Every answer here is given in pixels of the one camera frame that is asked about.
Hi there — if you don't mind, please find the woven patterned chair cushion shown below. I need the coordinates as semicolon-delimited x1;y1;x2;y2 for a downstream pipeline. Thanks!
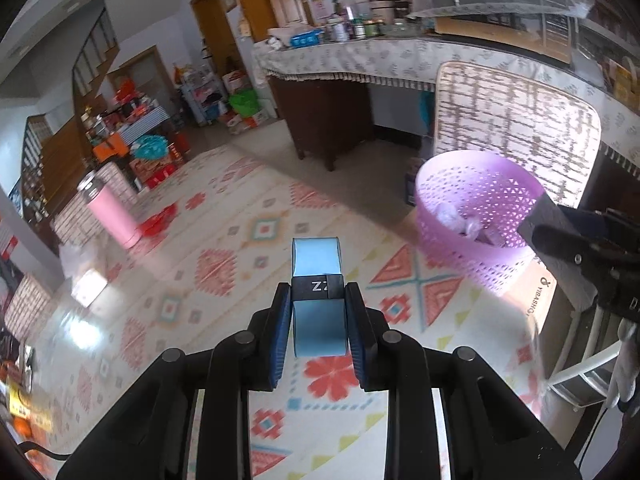
434;61;603;211

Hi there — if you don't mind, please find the table stacked with goods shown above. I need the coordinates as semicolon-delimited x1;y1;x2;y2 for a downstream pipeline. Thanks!
84;87;172;152

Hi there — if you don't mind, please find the white crumpled tissue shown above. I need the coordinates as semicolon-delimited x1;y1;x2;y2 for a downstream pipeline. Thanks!
437;204;482;237

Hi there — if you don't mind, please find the light blue box black band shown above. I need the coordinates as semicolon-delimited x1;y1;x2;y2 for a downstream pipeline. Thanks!
291;237;347;359

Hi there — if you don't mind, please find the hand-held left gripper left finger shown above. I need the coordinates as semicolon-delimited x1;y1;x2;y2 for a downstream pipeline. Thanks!
57;282;294;480

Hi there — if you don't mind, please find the teal bag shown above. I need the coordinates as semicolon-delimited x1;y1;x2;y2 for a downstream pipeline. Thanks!
132;135;169;159

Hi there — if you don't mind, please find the person's right hand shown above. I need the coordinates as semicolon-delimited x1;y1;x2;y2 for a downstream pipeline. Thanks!
607;320;640;407

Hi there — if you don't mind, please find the wooden staircase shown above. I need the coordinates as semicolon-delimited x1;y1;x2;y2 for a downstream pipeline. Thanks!
20;0;124;211

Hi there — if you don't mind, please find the patterned floor mat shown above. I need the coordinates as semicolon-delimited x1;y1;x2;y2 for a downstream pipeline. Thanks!
30;145;551;480

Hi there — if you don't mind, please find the green plastic bag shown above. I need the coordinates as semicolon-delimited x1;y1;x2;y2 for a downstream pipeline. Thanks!
229;90;262;117

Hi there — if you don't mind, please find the purple plastic mesh basket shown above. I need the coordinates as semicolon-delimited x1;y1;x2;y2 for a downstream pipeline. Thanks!
415;152;549;297

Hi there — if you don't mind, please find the cream cardboard box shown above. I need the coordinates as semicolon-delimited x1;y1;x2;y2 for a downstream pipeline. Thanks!
492;255;577;363

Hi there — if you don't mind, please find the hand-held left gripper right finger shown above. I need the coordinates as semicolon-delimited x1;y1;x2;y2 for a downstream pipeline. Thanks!
345;282;583;480

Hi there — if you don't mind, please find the black cable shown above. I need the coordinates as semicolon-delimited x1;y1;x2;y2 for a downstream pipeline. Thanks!
575;404;618;473
19;441;72;462

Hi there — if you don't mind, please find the red flat packet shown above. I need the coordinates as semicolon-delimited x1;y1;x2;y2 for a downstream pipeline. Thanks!
139;204;179;237

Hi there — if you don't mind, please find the patterned cushioned stool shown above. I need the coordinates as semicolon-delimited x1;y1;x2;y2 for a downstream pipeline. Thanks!
51;194;97;242
94;164;139;207

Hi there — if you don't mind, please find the table with leaf print cloth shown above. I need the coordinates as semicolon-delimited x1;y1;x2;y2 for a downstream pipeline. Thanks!
251;37;640;162

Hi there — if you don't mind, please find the pink thermos bottle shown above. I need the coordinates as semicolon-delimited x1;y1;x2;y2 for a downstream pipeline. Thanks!
76;172;142;250

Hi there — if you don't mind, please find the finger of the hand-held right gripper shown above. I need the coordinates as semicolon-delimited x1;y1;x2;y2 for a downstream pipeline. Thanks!
560;206;610;252
517;195;608;311

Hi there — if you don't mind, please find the white wire frame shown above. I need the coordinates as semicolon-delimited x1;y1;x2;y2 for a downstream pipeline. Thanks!
546;305;622;407

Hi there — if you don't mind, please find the group of bottles and jars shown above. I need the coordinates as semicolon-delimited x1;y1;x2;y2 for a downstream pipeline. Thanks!
312;0;427;44

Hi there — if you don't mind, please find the dark wooden cabinet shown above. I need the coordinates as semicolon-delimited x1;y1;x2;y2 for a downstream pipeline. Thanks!
269;76;374;172

